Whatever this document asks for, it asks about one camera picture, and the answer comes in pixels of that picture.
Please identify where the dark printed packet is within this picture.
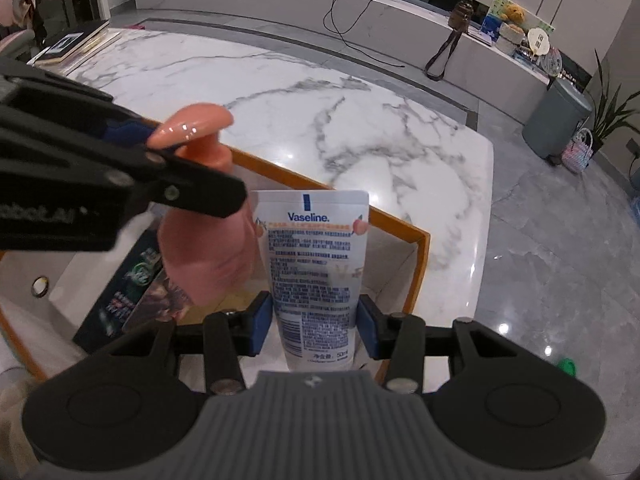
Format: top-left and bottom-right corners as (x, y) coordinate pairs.
(122, 277), (193, 335)

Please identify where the pink pump bottle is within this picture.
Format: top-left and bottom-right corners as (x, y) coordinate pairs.
(147, 102), (262, 309)

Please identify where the tall leafy plant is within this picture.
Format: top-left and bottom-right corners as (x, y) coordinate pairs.
(584, 49), (640, 152)

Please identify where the black cable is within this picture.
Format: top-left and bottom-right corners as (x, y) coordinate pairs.
(324, 0), (407, 69)

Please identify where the white lotion tube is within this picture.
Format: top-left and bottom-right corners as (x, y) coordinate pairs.
(249, 189), (371, 372)

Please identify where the pastel woven bag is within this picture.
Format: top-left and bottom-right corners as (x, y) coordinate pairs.
(561, 129), (594, 174)

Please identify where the round white sign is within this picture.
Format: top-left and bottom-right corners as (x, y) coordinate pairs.
(527, 27), (552, 56)

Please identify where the blue tissue box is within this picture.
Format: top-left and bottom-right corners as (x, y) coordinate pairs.
(479, 14), (504, 45)

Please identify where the grey trash bin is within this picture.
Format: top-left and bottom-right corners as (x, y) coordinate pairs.
(522, 77), (594, 167)

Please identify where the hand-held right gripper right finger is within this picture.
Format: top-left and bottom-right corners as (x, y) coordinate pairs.
(357, 294), (522, 394)

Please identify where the yellow plush toy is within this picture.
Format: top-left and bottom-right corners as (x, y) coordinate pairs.
(500, 2), (527, 25)

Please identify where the white box with orange rim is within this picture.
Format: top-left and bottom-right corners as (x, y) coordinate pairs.
(0, 146), (432, 392)

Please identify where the brown bag with strap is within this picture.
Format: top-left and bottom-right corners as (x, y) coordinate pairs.
(424, 0), (476, 81)

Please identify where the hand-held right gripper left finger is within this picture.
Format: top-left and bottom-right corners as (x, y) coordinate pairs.
(112, 291), (275, 396)

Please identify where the pink chair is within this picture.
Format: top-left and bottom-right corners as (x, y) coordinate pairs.
(0, 0), (47, 57)

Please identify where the dark blue spray can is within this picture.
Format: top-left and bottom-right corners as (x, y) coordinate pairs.
(74, 245), (164, 356)

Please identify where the stack of books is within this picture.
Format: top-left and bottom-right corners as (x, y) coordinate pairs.
(27, 19), (124, 69)

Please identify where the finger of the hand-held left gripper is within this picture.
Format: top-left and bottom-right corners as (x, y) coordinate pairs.
(0, 74), (162, 148)
(0, 127), (249, 219)

